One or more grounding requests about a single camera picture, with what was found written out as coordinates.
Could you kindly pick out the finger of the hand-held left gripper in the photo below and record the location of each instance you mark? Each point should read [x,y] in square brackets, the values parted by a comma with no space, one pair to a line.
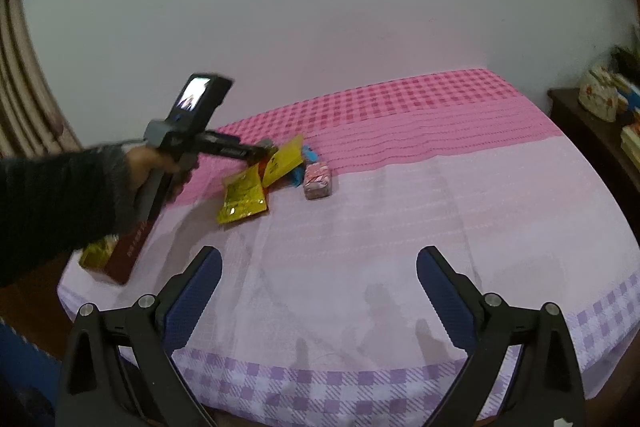
[252,151]

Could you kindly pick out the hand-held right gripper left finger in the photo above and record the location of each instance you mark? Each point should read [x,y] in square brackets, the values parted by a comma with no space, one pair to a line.
[192,302]

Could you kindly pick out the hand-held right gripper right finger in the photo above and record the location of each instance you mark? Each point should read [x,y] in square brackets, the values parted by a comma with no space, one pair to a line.
[447,302]

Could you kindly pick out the red snack packet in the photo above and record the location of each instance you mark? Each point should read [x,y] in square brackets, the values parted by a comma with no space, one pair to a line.
[254,169]

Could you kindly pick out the yellow snack packet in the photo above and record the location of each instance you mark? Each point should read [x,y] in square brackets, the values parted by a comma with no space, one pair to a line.
[282,164]
[242,199]

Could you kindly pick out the blue candy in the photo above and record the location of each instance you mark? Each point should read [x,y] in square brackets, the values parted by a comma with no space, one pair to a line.
[308,153]
[299,176]

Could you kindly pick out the pink white candy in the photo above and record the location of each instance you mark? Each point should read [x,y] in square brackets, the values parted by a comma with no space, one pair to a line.
[317,181]

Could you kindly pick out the red tin box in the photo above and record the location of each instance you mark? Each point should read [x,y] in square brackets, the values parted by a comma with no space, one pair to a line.
[127,254]

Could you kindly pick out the person's left forearm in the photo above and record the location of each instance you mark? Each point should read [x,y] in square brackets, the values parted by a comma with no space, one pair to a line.
[50,207]

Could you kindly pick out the person's left hand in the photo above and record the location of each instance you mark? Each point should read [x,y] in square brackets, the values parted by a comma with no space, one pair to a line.
[142,162]

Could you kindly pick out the pink checked tablecloth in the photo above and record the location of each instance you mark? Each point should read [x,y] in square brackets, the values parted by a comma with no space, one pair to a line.
[400,207]

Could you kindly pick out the dark wooden side cabinet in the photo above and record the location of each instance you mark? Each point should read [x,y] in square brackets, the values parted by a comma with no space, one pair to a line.
[595,147]

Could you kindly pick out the floral ceramic teapot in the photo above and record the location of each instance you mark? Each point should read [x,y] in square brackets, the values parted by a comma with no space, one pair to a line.
[600,94]

